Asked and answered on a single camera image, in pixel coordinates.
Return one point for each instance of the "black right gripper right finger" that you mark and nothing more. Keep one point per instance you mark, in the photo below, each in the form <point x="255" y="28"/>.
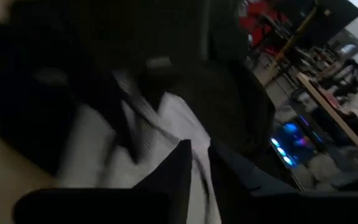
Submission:
<point x="244" y="193"/>

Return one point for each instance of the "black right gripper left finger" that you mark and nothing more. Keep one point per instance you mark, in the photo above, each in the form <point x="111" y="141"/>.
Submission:
<point x="166" y="199"/>

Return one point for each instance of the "white mesh bag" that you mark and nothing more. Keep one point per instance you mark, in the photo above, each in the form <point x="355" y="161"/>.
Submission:
<point x="172" y="124"/>

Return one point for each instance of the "black backpack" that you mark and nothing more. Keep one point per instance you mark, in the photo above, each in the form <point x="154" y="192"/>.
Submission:
<point x="222" y="102"/>

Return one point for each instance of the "black computer tower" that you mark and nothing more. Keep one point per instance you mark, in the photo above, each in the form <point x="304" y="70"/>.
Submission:
<point x="291" y="143"/>

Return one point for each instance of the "light wooden desk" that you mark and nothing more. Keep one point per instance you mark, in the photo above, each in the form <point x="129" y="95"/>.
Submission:
<point x="331" y="109"/>

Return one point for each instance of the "red storage bin rack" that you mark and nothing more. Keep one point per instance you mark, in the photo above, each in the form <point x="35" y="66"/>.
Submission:
<point x="259" y="15"/>

